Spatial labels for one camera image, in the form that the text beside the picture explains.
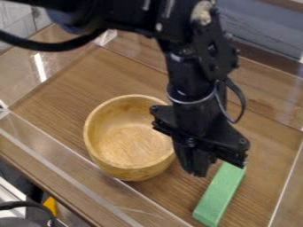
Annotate clear acrylic front wall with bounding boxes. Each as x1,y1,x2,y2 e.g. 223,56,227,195
0,101,191,227

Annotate black cable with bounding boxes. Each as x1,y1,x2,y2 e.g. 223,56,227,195
0,200,58,227

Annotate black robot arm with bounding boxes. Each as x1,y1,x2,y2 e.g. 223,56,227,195
0,0,250,176

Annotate green rectangular block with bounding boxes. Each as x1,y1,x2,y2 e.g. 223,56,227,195
194,162,246,227

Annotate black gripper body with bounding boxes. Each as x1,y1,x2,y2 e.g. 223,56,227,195
151,88,250,168

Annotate clear acrylic corner bracket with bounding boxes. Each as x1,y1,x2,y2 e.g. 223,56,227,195
94,29,118,46

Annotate brown wooden bowl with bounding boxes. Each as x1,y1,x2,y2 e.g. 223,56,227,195
83,94,175,182

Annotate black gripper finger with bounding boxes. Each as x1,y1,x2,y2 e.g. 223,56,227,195
196,150,216,177
172,141,206,176

